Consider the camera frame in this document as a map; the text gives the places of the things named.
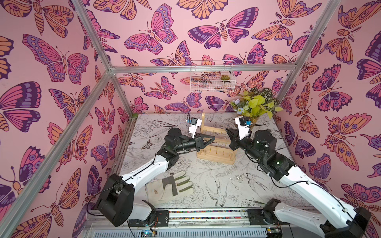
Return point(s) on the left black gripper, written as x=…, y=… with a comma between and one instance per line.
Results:
x=198, y=143

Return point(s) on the potted green plant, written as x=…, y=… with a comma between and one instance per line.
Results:
x=255, y=103

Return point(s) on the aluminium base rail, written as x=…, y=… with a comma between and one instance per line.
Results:
x=197, y=223

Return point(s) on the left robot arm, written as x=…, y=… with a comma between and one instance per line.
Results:
x=117, y=201

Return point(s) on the small succulent in basket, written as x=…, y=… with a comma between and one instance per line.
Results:
x=225, y=77

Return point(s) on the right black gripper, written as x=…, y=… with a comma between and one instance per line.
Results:
x=238, y=141

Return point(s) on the white wire basket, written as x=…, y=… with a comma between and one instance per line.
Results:
x=206, y=77

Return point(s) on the wooden jewelry display stand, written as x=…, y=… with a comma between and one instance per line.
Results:
x=219, y=150

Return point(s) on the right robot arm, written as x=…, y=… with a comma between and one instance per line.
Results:
x=333, y=219

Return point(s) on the white green work glove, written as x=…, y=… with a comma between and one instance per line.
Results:
x=170, y=188

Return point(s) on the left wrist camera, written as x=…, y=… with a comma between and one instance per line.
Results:
x=193, y=124

